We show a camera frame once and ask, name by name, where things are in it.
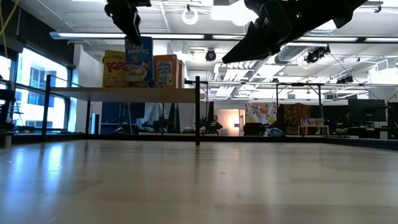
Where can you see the small wooden side table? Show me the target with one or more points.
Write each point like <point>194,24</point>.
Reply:
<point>312,127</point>

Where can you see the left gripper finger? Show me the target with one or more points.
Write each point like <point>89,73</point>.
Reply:
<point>130,26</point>

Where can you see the black framed window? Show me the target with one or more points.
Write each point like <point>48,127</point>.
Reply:
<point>40,93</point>

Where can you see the brown patterned cloth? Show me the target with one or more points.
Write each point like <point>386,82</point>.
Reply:
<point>295,113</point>

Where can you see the wooden shelf with black legs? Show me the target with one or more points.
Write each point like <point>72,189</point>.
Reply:
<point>124,95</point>

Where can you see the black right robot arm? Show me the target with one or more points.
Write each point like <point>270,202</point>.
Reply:
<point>335,9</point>

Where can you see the yellow Corn Pops cereal box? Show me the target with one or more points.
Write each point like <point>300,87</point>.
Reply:
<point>113,70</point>

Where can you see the black office chair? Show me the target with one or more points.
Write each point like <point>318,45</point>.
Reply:
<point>255,129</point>

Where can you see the floral patterned cloth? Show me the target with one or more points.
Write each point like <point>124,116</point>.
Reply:
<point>260,112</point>

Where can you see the black ceiling camera rig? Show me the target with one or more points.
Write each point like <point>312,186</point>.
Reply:
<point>317,54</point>

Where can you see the black tripod equipment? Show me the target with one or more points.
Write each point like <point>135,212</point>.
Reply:
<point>211,126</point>

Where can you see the black overhead light bar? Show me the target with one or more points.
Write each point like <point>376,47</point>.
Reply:
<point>208,36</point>

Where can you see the black computer monitor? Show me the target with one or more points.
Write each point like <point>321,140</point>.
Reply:
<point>367,110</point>
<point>393,121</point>

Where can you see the silver ceiling duct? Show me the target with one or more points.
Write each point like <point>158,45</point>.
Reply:
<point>286,53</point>

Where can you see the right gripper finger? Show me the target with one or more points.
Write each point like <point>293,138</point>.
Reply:
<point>258,43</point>

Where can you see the blue white round object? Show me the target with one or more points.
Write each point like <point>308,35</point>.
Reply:
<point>276,132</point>

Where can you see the black overhead camera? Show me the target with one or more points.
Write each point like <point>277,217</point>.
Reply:
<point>210,55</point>

